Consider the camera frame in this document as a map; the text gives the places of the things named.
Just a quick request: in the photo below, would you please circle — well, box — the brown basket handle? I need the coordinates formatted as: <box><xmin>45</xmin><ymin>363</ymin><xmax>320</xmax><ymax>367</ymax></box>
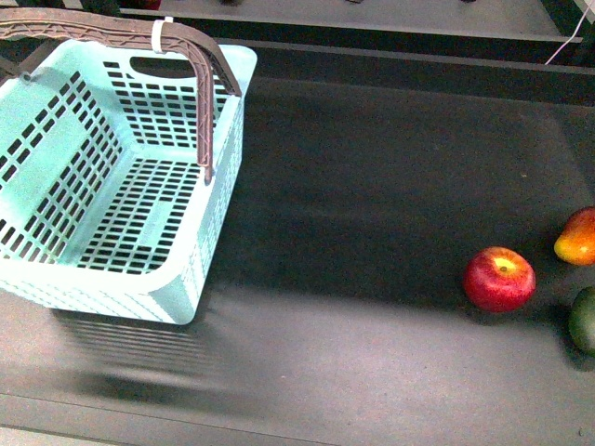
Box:
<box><xmin>1</xmin><ymin>7</ymin><xmax>242</xmax><ymax>184</ymax></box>

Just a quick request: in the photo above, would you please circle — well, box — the light blue plastic basket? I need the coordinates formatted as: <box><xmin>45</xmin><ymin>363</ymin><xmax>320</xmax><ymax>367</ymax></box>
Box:
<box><xmin>1</xmin><ymin>41</ymin><xmax>245</xmax><ymax>324</ymax></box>

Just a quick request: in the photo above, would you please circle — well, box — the red apple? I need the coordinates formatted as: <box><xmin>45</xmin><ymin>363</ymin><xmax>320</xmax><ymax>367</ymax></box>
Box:
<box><xmin>462</xmin><ymin>246</ymin><xmax>536</xmax><ymax>313</ymax></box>

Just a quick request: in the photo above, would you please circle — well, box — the black display tray front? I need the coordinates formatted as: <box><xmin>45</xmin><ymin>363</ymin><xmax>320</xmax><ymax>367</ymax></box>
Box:
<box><xmin>1</xmin><ymin>45</ymin><xmax>594</xmax><ymax>445</ymax></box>

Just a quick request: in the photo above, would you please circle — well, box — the black display tray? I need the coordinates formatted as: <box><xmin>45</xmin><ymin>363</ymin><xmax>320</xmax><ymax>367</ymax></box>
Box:
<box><xmin>1</xmin><ymin>45</ymin><xmax>594</xmax><ymax>445</ymax></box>
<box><xmin>140</xmin><ymin>0</ymin><xmax>588</xmax><ymax>41</ymax></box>

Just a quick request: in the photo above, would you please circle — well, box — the black display tray rear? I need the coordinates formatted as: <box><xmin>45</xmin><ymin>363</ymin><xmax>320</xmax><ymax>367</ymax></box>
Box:
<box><xmin>140</xmin><ymin>0</ymin><xmax>588</xmax><ymax>41</ymax></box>

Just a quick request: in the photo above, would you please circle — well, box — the white zip tie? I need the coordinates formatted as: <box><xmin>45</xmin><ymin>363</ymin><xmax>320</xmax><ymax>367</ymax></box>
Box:
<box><xmin>151</xmin><ymin>17</ymin><xmax>174</xmax><ymax>54</ymax></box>

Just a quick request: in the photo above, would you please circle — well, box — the red yellow mango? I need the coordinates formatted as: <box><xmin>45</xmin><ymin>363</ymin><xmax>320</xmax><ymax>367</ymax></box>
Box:
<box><xmin>554</xmin><ymin>206</ymin><xmax>594</xmax><ymax>266</ymax></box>

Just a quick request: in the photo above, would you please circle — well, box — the green avocado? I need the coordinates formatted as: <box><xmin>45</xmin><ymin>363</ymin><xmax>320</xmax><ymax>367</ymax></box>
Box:
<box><xmin>568</xmin><ymin>286</ymin><xmax>594</xmax><ymax>357</ymax></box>

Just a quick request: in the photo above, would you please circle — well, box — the white cable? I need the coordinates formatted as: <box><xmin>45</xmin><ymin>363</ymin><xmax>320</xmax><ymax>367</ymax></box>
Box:
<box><xmin>544</xmin><ymin>4</ymin><xmax>595</xmax><ymax>66</ymax></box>

